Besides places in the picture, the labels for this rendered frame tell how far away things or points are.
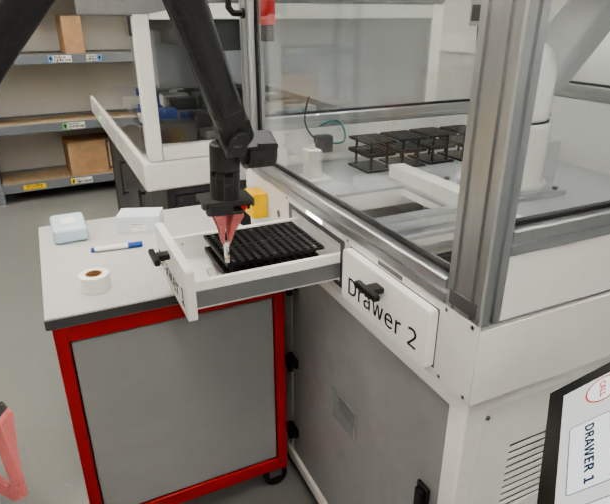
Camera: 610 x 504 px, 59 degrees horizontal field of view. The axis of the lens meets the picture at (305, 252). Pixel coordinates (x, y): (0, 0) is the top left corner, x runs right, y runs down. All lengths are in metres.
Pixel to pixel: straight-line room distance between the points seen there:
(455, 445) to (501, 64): 0.61
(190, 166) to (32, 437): 1.10
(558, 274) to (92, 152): 4.30
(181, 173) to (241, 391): 0.82
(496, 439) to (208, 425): 0.82
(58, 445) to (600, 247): 1.80
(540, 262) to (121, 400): 1.03
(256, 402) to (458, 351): 0.83
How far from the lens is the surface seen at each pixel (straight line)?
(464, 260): 0.83
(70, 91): 5.21
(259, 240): 1.23
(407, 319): 0.96
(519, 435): 1.09
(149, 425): 1.53
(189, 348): 1.43
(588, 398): 0.65
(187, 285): 1.04
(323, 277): 1.17
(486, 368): 0.90
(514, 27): 0.74
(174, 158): 1.95
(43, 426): 2.27
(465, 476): 1.05
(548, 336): 0.97
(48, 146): 5.26
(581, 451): 0.59
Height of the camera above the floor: 1.37
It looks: 24 degrees down
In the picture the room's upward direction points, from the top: straight up
